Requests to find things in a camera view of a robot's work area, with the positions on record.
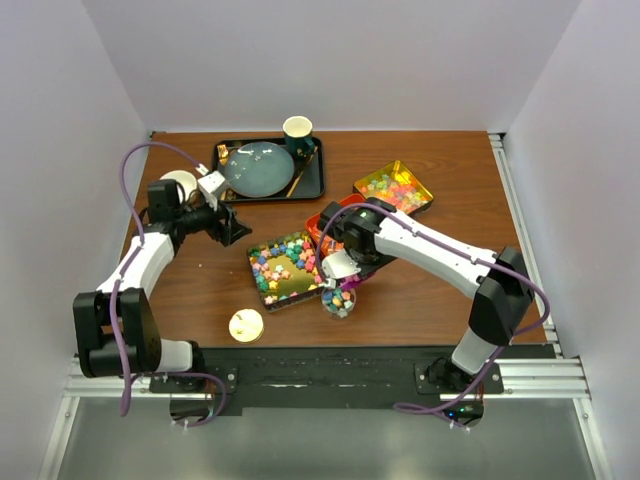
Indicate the star candy tin box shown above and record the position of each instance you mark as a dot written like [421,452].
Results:
[284,270]

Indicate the gold fork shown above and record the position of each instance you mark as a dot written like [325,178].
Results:
[223,154]

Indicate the clear plastic jar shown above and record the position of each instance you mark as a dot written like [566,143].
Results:
[338,302]

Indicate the white ceramic bowl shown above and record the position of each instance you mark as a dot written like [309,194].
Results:
[187,183]

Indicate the black serving tray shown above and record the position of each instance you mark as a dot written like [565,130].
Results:
[311,186]

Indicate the gold round jar lid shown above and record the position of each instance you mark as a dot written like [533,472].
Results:
[246,326]

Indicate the dark green mug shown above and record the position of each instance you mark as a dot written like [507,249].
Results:
[298,136]

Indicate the purple plastic scoop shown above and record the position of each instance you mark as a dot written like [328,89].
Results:
[352,282]

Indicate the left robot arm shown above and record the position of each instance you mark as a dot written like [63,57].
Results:
[116,333]

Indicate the gold tin of gummies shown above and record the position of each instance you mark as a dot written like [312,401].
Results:
[396,185]

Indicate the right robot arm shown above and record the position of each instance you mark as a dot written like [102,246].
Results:
[374,233]

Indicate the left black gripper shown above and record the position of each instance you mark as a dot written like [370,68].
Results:
[228,232]

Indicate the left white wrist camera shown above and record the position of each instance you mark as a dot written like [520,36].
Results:
[212,186]

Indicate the gold chopsticks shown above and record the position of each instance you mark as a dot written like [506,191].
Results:
[296,181]

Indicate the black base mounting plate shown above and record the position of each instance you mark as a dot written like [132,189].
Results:
[348,377]

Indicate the blue-grey ceramic plate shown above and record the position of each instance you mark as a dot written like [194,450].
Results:
[259,169]

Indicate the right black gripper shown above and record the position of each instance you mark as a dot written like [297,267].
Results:
[367,268]

